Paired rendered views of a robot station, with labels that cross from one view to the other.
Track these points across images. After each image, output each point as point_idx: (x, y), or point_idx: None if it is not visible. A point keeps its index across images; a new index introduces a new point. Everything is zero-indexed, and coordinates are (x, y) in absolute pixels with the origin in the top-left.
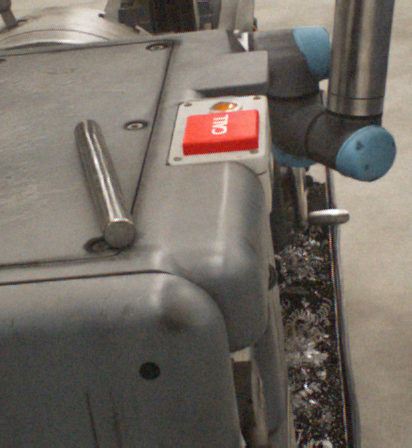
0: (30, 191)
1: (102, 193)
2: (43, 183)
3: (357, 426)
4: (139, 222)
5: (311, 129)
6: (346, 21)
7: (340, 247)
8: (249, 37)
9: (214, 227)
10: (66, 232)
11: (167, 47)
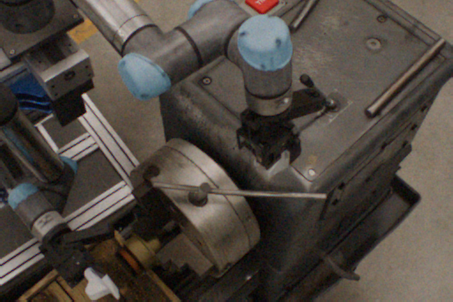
0: (326, 20)
1: None
2: (319, 22)
3: (116, 219)
4: None
5: (62, 192)
6: (43, 142)
7: None
8: (44, 212)
9: None
10: None
11: (204, 76)
